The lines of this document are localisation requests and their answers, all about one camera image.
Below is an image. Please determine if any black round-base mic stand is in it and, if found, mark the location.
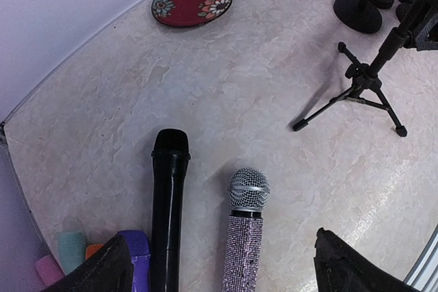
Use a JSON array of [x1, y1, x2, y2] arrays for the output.
[[333, 0, 382, 34]]

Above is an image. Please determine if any pink toy microphone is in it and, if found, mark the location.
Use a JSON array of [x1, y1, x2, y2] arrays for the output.
[[35, 255, 65, 287]]

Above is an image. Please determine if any teal toy microphone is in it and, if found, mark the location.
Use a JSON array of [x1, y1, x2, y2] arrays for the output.
[[57, 230, 86, 275]]

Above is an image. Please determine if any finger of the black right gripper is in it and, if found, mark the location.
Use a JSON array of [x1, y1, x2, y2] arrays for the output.
[[407, 8, 437, 51]]

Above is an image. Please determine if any red floral plate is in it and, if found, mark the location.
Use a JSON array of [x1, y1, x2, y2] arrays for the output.
[[151, 0, 233, 28]]

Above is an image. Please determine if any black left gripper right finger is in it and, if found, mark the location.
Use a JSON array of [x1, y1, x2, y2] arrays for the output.
[[313, 228, 416, 292]]

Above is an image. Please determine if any aluminium front rail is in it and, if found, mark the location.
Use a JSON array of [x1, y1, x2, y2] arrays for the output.
[[404, 226, 438, 292]]

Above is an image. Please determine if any orange toy microphone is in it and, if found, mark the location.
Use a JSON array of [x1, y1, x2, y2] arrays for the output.
[[85, 243, 103, 260]]

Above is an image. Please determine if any glitter silver-head microphone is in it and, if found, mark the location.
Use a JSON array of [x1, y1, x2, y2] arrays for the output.
[[222, 168, 270, 292]]

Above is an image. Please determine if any black microphone orange tip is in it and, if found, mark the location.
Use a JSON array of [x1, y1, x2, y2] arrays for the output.
[[150, 129, 190, 291]]

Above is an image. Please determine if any purple-head microphone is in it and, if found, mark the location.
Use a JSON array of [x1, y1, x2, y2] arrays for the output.
[[117, 230, 151, 292]]

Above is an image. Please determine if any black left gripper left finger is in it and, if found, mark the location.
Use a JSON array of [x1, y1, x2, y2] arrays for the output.
[[45, 235, 133, 292]]

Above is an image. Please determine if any black tripod mic stand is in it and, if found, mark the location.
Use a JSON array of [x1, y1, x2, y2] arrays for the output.
[[292, 0, 437, 137]]

